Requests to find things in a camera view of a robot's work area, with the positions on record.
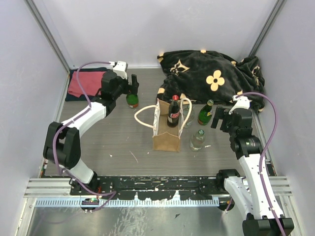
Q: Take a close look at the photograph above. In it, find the green bottle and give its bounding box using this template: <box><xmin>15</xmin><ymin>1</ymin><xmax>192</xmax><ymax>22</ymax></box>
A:
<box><xmin>126</xmin><ymin>93</ymin><xmax>139</xmax><ymax>108</ymax></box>
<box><xmin>198</xmin><ymin>99</ymin><xmax>214</xmax><ymax>125</ymax></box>

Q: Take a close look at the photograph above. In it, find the cola glass bottle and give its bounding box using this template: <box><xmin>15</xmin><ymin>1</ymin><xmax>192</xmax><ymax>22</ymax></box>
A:
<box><xmin>167</xmin><ymin>95</ymin><xmax>180</xmax><ymax>127</ymax></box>

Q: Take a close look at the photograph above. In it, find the brown canvas bag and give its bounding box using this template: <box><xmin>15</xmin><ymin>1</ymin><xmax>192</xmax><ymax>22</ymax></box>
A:
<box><xmin>134</xmin><ymin>98</ymin><xmax>192</xmax><ymax>152</ymax></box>

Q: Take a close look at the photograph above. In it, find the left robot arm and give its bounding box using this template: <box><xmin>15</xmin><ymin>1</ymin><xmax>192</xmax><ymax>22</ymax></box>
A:
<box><xmin>43</xmin><ymin>70</ymin><xmax>139</xmax><ymax>195</ymax></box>

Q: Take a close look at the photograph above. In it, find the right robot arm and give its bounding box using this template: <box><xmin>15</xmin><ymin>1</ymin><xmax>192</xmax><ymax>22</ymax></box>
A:
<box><xmin>211</xmin><ymin>107</ymin><xmax>294</xmax><ymax>236</ymax></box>

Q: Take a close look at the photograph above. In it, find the red folded cloth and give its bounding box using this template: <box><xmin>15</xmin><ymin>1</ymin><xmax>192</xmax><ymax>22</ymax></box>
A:
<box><xmin>68</xmin><ymin>71</ymin><xmax>104</xmax><ymax>97</ymax></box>

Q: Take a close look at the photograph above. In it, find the clear bottle upper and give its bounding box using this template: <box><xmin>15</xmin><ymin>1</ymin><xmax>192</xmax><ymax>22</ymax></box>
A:
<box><xmin>183</xmin><ymin>105</ymin><xmax>195</xmax><ymax>128</ymax></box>

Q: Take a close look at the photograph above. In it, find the clear bottle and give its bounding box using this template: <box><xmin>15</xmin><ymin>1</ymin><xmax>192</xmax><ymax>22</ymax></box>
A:
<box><xmin>189</xmin><ymin>129</ymin><xmax>205</xmax><ymax>151</ymax></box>
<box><xmin>183</xmin><ymin>105</ymin><xmax>195</xmax><ymax>128</ymax></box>

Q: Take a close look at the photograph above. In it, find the clear bottle lower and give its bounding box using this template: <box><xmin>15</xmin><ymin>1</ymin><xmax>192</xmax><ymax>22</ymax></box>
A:
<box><xmin>189</xmin><ymin>129</ymin><xmax>205</xmax><ymax>151</ymax></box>

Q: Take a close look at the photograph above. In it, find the black floral blanket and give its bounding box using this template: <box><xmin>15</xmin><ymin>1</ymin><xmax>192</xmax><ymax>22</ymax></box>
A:
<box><xmin>157</xmin><ymin>50</ymin><xmax>265</xmax><ymax>104</ymax></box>

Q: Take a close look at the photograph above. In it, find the dark blue folded cloth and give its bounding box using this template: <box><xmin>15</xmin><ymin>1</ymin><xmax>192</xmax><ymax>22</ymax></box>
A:
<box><xmin>65</xmin><ymin>67</ymin><xmax>108</xmax><ymax>101</ymax></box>

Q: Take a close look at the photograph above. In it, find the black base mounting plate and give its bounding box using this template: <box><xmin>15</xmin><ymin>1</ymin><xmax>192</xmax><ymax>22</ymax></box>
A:
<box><xmin>70</xmin><ymin>175</ymin><xmax>237</xmax><ymax>201</ymax></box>

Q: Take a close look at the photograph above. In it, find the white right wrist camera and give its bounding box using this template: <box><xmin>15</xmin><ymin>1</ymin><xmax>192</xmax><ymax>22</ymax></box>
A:
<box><xmin>228</xmin><ymin>95</ymin><xmax>250</xmax><ymax>115</ymax></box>

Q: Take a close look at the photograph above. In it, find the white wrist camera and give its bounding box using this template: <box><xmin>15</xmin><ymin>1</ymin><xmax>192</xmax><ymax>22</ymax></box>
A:
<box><xmin>109</xmin><ymin>61</ymin><xmax>128</xmax><ymax>80</ymax></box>
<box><xmin>228</xmin><ymin>95</ymin><xmax>250</xmax><ymax>115</ymax></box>

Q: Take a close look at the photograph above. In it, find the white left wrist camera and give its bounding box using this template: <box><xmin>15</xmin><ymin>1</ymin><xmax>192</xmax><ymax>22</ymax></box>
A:
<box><xmin>109</xmin><ymin>61</ymin><xmax>128</xmax><ymax>80</ymax></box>

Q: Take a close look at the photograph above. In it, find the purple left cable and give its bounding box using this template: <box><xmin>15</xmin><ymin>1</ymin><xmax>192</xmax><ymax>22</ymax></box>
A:
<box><xmin>53</xmin><ymin>60</ymin><xmax>117</xmax><ymax>212</ymax></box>

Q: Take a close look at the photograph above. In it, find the white cable duct strip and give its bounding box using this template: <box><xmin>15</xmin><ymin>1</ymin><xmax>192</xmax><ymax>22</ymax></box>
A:
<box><xmin>34</xmin><ymin>197</ymin><xmax>220</xmax><ymax>207</ymax></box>

